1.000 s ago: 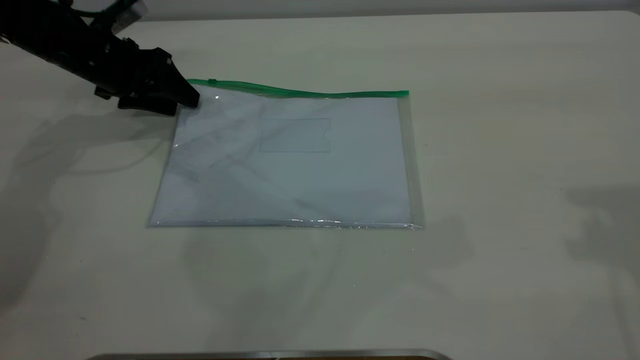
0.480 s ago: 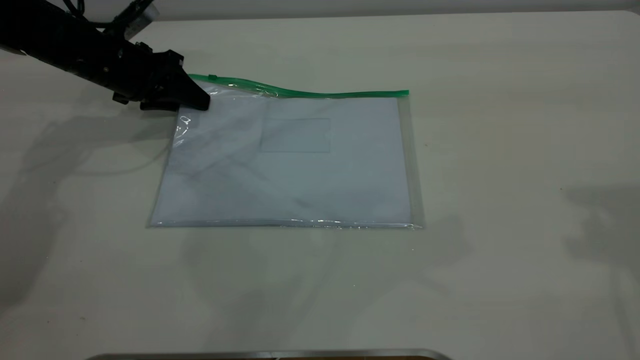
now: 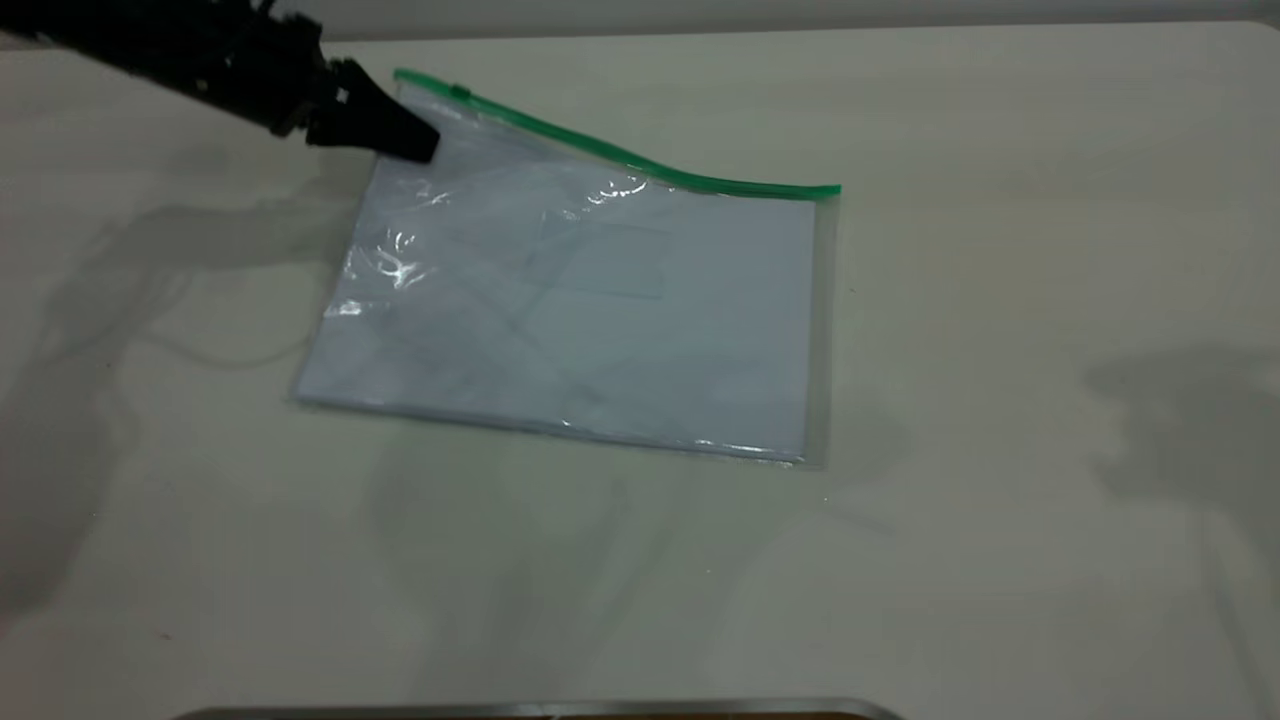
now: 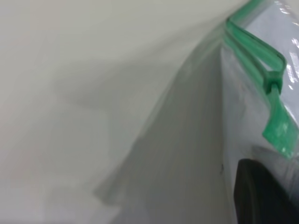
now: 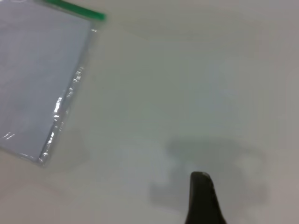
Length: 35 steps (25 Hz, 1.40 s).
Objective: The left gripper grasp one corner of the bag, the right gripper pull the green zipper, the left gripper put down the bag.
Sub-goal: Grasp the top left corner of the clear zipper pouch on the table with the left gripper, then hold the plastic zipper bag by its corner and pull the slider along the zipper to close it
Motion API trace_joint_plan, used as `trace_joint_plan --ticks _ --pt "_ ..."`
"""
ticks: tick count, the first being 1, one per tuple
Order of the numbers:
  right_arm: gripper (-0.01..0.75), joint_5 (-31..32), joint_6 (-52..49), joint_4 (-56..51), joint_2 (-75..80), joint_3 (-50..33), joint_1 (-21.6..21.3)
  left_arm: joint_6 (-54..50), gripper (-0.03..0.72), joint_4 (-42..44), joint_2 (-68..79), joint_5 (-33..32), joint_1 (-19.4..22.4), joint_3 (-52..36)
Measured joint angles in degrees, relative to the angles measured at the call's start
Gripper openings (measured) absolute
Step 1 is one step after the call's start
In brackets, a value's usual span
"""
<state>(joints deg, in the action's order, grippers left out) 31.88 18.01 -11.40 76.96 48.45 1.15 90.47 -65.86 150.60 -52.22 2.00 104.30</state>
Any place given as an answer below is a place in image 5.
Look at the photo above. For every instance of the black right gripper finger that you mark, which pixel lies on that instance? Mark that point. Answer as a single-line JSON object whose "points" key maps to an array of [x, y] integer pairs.
{"points": [[203, 203]]}

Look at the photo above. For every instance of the clear plastic zip bag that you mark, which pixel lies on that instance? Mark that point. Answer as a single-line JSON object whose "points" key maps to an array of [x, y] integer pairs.
{"points": [[84, 10]]}

